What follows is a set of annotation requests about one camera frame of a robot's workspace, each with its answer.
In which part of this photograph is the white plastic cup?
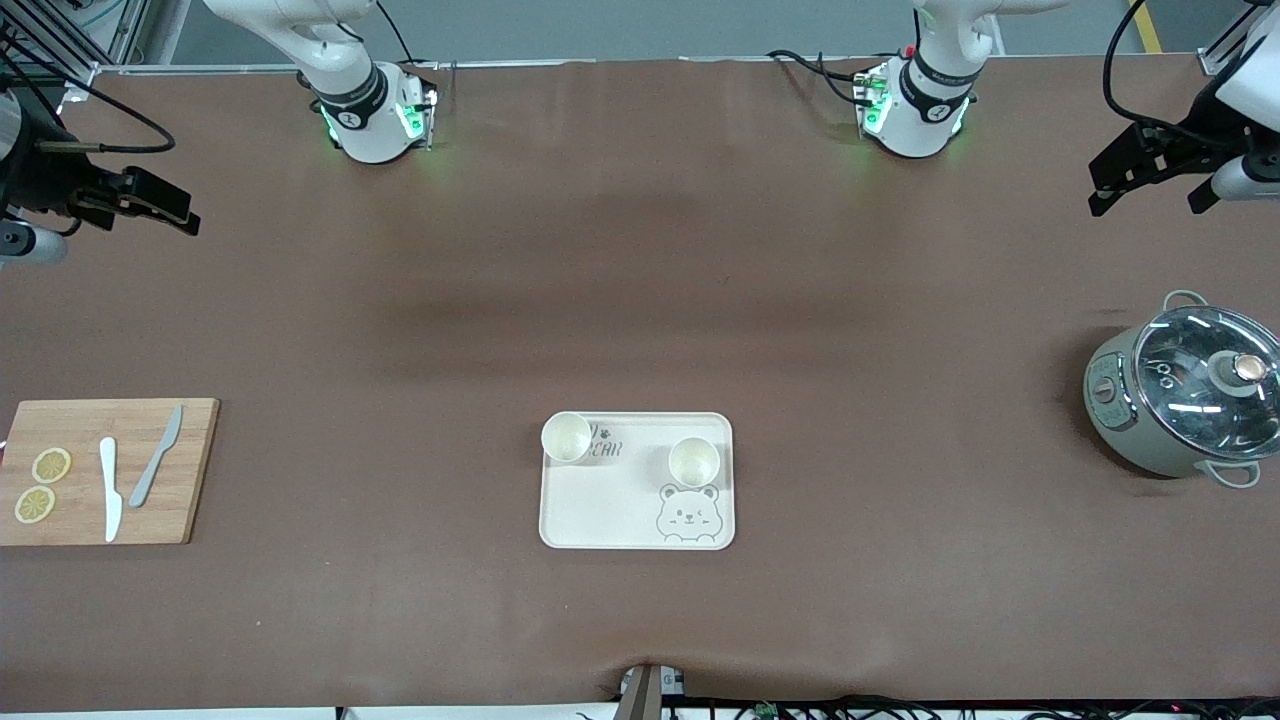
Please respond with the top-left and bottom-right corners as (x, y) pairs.
(541, 411), (592, 465)
(668, 436), (721, 489)

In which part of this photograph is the brown table mat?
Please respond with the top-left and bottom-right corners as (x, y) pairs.
(0, 55), (1280, 714)

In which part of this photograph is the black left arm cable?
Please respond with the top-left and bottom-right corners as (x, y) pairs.
(1103, 0), (1206, 151)

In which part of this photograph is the aluminium frame profile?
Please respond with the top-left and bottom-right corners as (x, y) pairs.
(1198, 0), (1263, 77)
(0, 0), (153, 101)

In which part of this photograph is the grey plastic knife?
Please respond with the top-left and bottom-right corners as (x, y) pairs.
(128, 404), (185, 509)

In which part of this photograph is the cream tray with bear print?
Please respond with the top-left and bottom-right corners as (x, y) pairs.
(539, 411), (736, 551)

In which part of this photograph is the wooden cutting board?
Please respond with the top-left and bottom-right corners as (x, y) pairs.
(0, 398), (221, 547)

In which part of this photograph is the glass pot lid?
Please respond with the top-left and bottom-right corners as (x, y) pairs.
(1133, 305), (1280, 461)

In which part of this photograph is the black base power cable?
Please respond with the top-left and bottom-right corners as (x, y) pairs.
(766, 47), (883, 107)

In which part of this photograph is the white plastic knife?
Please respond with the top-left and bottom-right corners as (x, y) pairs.
(98, 437), (124, 543)

